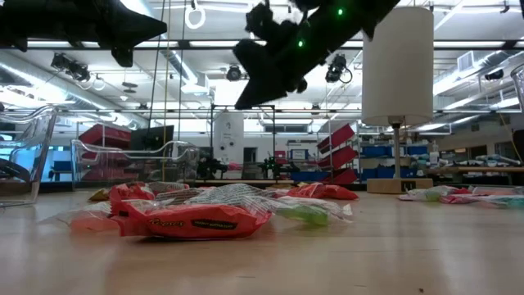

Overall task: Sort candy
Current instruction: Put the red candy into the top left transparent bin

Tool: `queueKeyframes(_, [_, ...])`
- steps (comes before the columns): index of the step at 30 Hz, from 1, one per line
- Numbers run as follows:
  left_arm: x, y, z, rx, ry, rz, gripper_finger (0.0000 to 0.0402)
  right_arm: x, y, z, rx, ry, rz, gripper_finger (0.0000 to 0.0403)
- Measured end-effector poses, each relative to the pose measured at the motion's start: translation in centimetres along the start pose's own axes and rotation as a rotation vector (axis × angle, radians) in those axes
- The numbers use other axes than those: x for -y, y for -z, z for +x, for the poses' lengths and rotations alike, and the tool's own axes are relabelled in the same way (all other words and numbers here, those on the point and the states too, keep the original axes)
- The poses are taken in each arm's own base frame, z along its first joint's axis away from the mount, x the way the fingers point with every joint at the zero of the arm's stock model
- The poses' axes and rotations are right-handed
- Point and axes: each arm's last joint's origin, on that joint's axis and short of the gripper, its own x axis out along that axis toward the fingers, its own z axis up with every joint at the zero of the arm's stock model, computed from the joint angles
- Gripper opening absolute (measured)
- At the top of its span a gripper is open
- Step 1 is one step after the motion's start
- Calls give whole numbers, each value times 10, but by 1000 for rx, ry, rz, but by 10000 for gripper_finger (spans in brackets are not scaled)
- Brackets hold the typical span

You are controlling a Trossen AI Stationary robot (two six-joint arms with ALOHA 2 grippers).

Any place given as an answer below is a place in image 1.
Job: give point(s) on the orange pack white label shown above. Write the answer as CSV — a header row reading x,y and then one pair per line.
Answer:
x,y
307,191

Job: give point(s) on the clear plastic bin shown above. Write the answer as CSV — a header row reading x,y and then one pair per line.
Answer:
x,y
186,162
48,139
519,86

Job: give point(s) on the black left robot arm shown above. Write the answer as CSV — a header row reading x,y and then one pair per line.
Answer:
x,y
12,24

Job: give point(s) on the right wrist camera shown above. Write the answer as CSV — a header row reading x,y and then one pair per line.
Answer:
x,y
266,22

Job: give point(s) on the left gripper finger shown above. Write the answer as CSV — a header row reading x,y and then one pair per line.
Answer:
x,y
131,34
131,16

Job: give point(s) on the yellow candy wrapper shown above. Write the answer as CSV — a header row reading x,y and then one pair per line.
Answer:
x,y
98,195

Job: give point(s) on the black metal frame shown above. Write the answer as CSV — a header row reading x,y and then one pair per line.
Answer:
x,y
245,106

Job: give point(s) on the wooden workbench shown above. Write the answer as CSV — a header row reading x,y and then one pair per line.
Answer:
x,y
475,169

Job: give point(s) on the silver candy pack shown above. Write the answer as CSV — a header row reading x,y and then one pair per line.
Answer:
x,y
168,186

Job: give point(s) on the black office chair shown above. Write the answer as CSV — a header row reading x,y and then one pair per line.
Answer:
x,y
12,168

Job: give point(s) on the black ceiling speaker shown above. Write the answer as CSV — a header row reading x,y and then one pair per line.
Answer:
x,y
494,75

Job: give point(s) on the orange candy clear wrapper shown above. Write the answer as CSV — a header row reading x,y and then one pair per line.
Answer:
x,y
90,222

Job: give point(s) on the red tilted bin rack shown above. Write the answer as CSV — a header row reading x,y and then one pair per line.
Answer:
x,y
337,137

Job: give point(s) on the black ceiling camera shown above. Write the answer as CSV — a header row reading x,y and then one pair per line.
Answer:
x,y
234,73

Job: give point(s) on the white shade table lamp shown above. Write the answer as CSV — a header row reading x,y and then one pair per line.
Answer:
x,y
397,65

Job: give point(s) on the ceiling air vent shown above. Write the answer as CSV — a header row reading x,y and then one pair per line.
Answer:
x,y
466,61

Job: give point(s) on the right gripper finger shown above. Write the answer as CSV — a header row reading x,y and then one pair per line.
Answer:
x,y
278,84
254,80

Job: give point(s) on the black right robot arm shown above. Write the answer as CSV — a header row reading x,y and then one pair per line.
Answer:
x,y
352,20

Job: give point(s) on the red candy wrapper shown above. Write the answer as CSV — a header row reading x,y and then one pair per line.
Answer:
x,y
460,190
454,199

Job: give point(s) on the teal candy clear wrapper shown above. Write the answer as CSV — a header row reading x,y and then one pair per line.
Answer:
x,y
507,201

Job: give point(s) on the black monitor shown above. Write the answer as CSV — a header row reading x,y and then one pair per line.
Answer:
x,y
153,137

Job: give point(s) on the blue storage bin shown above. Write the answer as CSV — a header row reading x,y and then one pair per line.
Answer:
x,y
307,176
374,151
385,173

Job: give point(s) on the orange Reese's candy pack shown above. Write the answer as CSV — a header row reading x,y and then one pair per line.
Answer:
x,y
192,223

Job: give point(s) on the white cylindrical tank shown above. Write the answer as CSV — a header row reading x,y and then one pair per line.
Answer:
x,y
228,135

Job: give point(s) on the silver striped candy wrapper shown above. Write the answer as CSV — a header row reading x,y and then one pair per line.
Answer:
x,y
233,196
176,196

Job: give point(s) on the pale green candy clear wrapper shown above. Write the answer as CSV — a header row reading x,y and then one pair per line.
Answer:
x,y
425,194

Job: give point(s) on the red shelf unit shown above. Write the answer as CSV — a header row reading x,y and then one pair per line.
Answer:
x,y
104,135

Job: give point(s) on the small black robot arm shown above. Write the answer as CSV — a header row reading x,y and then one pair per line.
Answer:
x,y
210,167
270,166

